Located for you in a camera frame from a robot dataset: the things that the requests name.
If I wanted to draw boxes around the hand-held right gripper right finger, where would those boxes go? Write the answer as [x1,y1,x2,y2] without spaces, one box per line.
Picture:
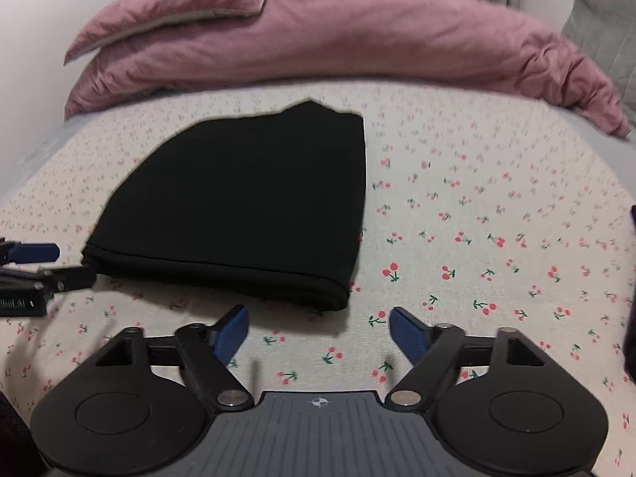
[384,306,545,409]

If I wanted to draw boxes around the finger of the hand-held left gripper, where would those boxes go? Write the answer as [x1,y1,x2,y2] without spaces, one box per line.
[0,239,61,265]
[35,265,98,293]

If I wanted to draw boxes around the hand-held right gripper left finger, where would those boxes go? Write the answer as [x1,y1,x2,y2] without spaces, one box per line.
[94,304,255,411]

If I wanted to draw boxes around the black pants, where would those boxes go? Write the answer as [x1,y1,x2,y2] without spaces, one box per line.
[81,100,367,311]

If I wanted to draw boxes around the dark brown cloth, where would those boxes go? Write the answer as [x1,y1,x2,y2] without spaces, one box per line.
[0,392,38,477]

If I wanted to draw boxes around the cherry print bed sheet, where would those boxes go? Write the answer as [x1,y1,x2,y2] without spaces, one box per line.
[0,77,636,477]

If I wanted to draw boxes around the pink pillow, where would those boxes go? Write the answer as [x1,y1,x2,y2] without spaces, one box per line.
[64,0,290,65]

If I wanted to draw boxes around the pink duvet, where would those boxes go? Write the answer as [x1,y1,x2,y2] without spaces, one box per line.
[64,0,632,141]

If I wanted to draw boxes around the grey pillow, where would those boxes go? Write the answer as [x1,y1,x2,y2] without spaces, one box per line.
[561,0,636,131]

